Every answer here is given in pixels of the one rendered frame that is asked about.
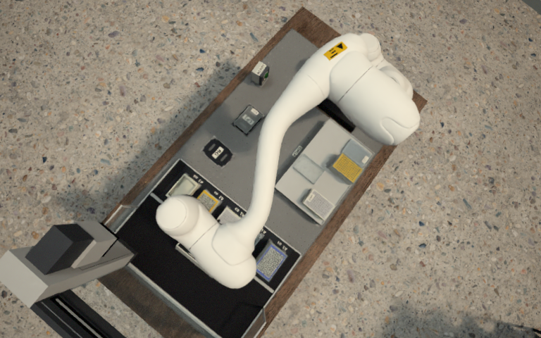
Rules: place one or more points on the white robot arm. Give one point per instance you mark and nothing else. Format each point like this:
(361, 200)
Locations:
(367, 90)

